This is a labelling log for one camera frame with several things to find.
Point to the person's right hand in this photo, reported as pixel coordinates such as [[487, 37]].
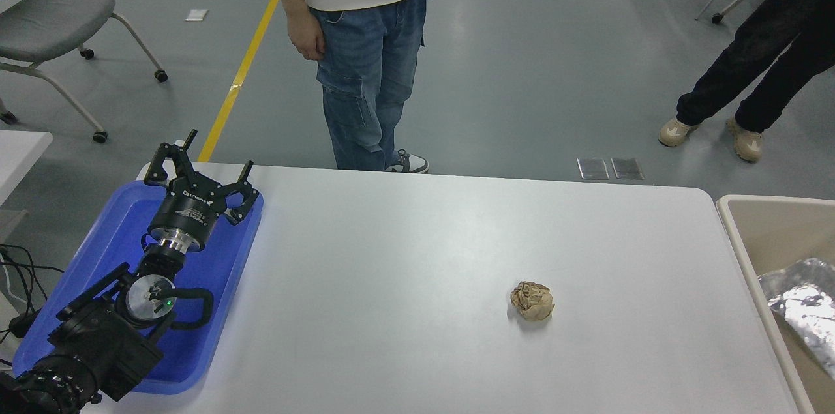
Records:
[[305, 36]]

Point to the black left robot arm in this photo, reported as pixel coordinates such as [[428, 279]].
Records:
[[98, 349]]

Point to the black power plug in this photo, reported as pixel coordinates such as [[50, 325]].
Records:
[[23, 324]]

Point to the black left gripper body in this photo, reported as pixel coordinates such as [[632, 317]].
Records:
[[186, 215]]

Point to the grey wheeled chair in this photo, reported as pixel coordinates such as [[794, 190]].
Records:
[[52, 19]]

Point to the silver foil tray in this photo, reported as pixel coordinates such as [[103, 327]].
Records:
[[805, 310]]

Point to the metal floor plate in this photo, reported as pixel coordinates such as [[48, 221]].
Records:
[[627, 168], [593, 168]]

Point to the person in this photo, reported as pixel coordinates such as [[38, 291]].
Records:
[[763, 55], [365, 68]]

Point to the blue plastic tray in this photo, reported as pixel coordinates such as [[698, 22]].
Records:
[[215, 270]]

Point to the crumpled tan paper ball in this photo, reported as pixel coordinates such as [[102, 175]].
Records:
[[533, 302]]

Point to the large pale bin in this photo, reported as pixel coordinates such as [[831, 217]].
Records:
[[770, 231]]

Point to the white side table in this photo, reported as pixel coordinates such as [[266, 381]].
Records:
[[19, 153]]

